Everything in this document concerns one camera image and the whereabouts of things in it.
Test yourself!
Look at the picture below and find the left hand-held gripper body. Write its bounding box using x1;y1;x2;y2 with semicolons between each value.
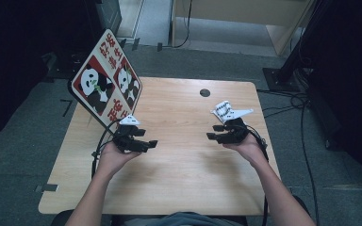
112;114;141;154

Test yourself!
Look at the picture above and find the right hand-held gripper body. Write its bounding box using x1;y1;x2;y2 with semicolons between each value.
227;108;255;145

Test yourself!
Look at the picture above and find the panda picture board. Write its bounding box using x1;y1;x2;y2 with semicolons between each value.
68;28;143;135

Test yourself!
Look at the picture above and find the person's right hand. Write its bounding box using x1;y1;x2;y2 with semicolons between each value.
222;133;267;168

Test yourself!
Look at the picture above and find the person's left hand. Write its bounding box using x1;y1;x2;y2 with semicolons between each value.
97;143;142;180

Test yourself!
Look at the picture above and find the black metal stand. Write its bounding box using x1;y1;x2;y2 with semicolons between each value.
262;0;328;92

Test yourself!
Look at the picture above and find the person's grey-blue clothing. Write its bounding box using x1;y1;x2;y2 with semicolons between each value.
116;211;246;226

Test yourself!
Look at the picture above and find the grey floor tape strip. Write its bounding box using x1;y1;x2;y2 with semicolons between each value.
35;184;59;193

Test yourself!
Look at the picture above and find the black stand base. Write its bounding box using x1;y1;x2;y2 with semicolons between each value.
41;51;88;79

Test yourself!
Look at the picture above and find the light wooden cabinet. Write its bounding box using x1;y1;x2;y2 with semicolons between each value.
171;0;315;57

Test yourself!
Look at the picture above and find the black cabinet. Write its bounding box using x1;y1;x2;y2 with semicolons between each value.
88;0;123;53

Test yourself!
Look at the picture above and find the left hand-held gripper cable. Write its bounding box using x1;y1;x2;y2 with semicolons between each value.
90;119;123;180

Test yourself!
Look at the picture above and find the hand-held gripper cable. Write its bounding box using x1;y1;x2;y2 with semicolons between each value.
90;119;123;180
246;125;270;226

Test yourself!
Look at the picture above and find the right hand-held gripper cable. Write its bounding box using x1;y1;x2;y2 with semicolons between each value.
246;125;270;226

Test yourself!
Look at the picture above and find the black hanging cable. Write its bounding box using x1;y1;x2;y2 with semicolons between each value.
161;0;193;50

